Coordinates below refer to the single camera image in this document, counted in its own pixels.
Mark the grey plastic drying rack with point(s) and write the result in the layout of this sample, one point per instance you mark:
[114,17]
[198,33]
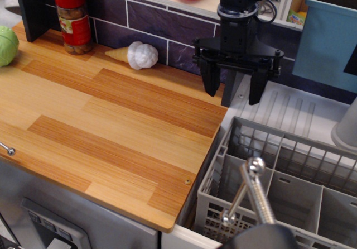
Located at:
[310,185]

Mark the light blue box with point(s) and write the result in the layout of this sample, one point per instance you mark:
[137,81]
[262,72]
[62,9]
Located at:
[327,43]

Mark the white toy ice cream cone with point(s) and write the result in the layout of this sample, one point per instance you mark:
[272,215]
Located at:
[138,55]

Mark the colourful cardboard box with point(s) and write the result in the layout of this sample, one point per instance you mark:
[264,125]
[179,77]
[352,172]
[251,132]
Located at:
[297,12]

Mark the red-lidded spice jar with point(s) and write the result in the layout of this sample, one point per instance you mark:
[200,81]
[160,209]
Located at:
[75,26]

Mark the dark grey upright panel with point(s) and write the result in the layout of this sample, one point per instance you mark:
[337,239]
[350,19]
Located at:
[38,17]

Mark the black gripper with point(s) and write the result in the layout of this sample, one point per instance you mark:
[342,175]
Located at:
[237,48]

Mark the white toy sink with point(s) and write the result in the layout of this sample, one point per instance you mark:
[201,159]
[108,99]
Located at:
[282,108]

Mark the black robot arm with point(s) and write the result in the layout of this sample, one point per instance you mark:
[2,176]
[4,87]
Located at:
[236,10]

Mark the grey dishwasher control panel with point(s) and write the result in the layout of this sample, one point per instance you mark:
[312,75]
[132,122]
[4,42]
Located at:
[49,226]

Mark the green toy cabbage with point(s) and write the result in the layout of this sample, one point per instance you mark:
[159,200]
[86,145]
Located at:
[9,45]

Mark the small metal knob rod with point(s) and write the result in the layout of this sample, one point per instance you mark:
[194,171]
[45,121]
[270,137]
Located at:
[10,150]

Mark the grey faucet base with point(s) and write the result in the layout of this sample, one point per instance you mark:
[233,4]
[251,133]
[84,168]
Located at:
[343,133]

